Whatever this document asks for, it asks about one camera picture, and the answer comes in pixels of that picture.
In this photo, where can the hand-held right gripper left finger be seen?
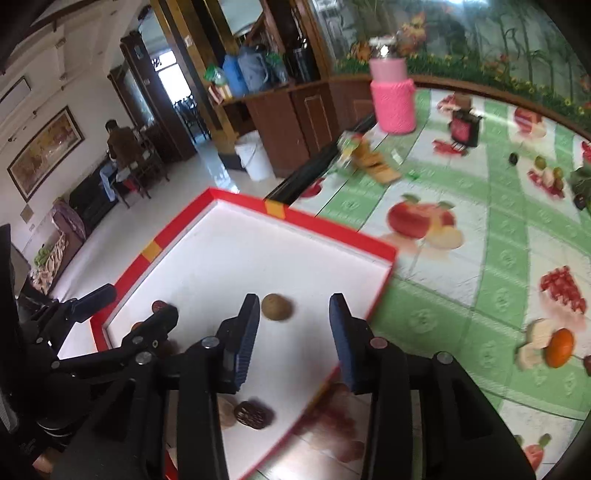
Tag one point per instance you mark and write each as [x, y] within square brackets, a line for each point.
[244, 344]

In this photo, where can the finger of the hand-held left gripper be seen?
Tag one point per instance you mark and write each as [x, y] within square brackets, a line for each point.
[92, 299]
[157, 323]

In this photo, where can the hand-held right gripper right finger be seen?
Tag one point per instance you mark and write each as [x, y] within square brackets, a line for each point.
[344, 341]

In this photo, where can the small red fruit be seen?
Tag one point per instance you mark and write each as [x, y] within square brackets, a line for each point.
[159, 305]

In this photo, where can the brown kiwi fruit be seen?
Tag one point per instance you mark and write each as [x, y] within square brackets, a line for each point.
[277, 307]

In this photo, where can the red box with white inside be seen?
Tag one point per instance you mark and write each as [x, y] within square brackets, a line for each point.
[207, 258]

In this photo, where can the cluttered couch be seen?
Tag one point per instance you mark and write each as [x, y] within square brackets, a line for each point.
[53, 249]

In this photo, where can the wooden chair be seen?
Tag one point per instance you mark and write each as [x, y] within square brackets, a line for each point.
[145, 164]

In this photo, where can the stack of crackers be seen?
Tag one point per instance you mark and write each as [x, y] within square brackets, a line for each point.
[375, 165]

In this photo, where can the white bun piece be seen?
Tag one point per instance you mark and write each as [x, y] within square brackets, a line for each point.
[539, 333]
[526, 358]

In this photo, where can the white plastic bucket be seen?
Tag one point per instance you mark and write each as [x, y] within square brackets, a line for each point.
[253, 157]

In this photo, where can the green yellow snack packet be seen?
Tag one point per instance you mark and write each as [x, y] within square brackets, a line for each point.
[348, 148]

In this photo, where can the dark wooden wardrobe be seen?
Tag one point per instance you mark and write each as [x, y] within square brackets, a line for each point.
[138, 92]

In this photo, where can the orange tangerine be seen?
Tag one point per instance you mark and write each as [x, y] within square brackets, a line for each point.
[561, 347]

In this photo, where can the brown wooden cabinet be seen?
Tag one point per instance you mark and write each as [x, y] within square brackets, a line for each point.
[295, 120]

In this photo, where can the red and white carton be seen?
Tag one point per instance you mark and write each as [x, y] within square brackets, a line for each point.
[220, 93]

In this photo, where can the dark red box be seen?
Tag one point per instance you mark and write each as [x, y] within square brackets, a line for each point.
[466, 130]

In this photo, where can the pink knitted jar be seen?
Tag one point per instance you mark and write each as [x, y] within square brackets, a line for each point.
[392, 101]

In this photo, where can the green plastic bag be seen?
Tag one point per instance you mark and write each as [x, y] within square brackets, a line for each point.
[214, 76]

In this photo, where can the blue water jug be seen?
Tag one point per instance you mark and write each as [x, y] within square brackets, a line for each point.
[233, 76]

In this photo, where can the small white fruit piece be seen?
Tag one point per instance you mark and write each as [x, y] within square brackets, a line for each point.
[548, 177]

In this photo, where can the grey blue bag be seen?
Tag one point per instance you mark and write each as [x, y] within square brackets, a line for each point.
[258, 69]

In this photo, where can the dark purple plum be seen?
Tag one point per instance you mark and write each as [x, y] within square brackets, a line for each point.
[579, 201]

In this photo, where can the black flask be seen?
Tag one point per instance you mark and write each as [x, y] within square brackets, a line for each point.
[304, 62]

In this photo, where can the green bok choy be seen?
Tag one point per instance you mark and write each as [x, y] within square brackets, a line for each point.
[582, 181]

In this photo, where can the flower mural panel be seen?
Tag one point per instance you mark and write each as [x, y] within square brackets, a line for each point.
[485, 37]

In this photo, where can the framed wall painting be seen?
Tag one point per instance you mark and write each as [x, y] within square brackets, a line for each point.
[44, 152]

